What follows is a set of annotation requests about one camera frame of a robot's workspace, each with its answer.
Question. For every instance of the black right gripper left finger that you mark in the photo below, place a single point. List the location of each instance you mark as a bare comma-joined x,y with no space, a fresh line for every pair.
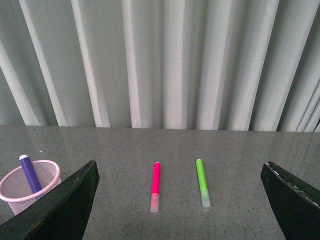
62,214

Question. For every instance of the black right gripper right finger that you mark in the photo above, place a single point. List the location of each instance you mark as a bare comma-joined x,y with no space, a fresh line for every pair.
295,203

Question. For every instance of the purple marker pen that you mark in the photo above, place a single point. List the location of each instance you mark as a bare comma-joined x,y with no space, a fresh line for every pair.
30,173

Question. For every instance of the pink marker pen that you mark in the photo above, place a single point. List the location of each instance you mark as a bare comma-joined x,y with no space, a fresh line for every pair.
155,188

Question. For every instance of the pink mesh pen cup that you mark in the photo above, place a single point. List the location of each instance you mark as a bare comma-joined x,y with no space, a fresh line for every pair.
16,191

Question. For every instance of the green marker pen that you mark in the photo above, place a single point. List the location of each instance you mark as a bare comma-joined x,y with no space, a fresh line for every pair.
205,198

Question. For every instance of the grey pleated curtain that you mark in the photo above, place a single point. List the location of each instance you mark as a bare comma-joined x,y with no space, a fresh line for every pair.
244,65

